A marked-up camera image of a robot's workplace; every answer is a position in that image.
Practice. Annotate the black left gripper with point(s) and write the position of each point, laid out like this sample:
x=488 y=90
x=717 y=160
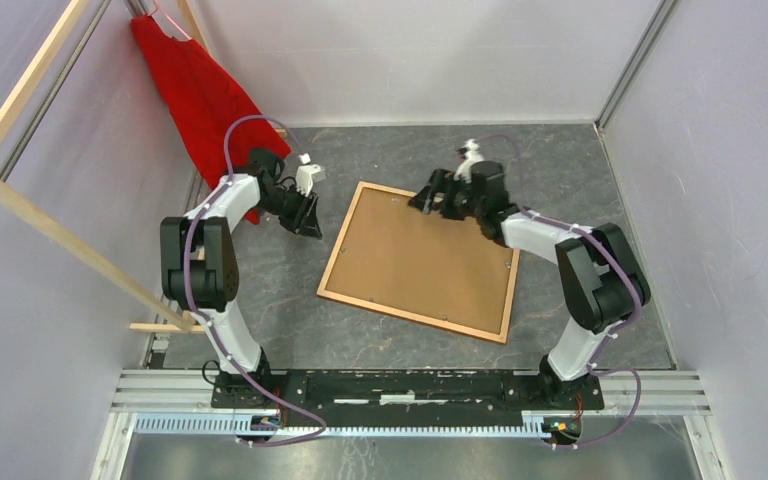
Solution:
x=309 y=224

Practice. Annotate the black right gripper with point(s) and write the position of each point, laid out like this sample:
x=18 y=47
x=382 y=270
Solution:
x=423 y=200

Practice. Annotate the brown backing board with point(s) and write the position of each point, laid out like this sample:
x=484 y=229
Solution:
x=417 y=265

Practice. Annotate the wooden picture frame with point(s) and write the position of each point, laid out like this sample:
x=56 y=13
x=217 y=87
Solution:
x=417 y=318

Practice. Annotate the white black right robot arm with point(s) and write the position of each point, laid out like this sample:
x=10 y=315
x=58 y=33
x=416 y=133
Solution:
x=603 y=284

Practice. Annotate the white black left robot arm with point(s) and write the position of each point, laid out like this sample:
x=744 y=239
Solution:
x=199 y=269

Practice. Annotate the red cloth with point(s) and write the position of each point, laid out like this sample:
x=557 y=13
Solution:
x=216 y=119

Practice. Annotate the wooden rack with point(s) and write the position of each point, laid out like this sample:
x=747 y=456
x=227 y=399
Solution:
x=106 y=162

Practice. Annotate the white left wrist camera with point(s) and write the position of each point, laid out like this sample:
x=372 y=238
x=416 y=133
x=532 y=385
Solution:
x=308 y=174

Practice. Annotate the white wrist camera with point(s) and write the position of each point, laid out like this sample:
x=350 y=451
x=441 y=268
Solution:
x=308 y=174
x=469 y=155

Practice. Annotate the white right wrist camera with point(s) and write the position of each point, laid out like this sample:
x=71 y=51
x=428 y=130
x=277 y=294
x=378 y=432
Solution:
x=469 y=155

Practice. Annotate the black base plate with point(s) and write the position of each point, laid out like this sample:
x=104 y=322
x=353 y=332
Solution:
x=399 y=398

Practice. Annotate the aluminium rail frame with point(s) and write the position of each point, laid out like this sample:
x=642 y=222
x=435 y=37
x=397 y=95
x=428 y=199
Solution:
x=656 y=424

